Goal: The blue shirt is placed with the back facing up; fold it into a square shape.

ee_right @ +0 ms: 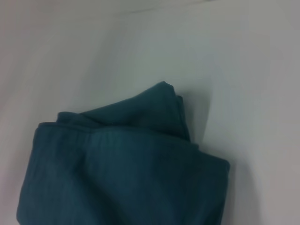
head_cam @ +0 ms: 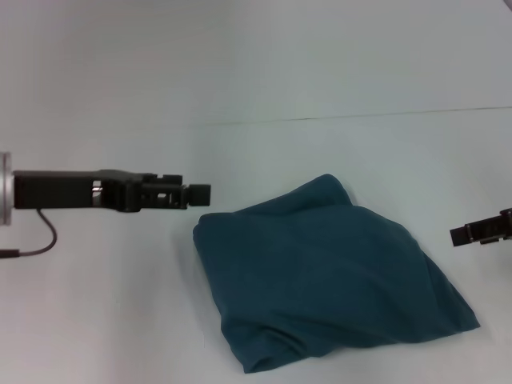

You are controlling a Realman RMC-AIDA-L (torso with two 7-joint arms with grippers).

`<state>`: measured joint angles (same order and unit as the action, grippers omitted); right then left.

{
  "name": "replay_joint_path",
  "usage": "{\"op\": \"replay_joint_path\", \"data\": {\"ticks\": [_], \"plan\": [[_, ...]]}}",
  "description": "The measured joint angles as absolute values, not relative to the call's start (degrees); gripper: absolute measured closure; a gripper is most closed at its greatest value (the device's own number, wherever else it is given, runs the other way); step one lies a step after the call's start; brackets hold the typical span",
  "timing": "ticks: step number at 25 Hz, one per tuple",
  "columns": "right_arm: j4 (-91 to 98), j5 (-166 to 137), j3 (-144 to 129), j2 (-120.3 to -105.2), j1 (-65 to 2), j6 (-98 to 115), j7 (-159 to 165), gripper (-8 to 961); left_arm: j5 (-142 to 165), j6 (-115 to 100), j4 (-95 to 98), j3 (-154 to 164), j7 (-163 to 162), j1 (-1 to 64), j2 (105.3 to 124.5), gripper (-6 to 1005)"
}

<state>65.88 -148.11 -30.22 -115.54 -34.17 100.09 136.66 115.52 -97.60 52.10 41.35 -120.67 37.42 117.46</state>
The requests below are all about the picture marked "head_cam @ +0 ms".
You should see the teal blue shirt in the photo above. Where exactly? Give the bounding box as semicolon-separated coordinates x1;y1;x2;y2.
191;173;481;375

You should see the dark left wrist cable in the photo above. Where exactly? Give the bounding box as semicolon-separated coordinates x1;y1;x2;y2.
18;207;58;256

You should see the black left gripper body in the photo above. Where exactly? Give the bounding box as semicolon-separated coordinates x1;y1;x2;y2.
12;168;146;214

